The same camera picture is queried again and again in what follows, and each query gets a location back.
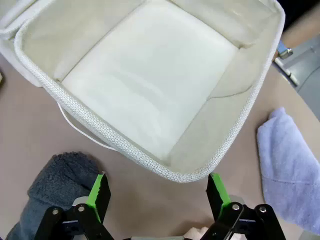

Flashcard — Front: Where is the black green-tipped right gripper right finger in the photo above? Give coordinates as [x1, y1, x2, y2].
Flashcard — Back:
[199, 172, 286, 240]

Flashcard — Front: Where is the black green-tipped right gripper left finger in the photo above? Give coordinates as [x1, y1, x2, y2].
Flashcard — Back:
[33, 171, 112, 240]

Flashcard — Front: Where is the pink towel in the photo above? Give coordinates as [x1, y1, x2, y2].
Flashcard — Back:
[183, 226, 210, 240]

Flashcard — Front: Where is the dark grey towel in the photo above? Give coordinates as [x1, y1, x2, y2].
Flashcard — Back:
[6, 150, 101, 240]

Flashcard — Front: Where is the lavender towel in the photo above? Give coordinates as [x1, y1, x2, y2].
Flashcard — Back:
[256, 107, 320, 227]

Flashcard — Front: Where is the beige fabric storage basket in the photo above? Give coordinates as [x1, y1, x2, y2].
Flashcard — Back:
[14, 0, 286, 183]
[0, 0, 43, 88]

